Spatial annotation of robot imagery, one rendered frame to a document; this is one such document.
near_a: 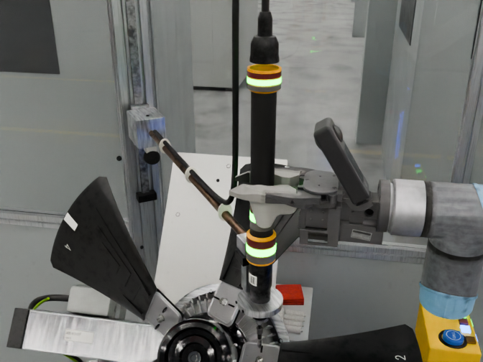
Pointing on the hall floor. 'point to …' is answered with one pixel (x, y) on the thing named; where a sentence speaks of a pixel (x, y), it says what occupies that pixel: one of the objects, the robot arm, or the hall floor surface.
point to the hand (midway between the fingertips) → (241, 181)
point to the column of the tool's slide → (141, 230)
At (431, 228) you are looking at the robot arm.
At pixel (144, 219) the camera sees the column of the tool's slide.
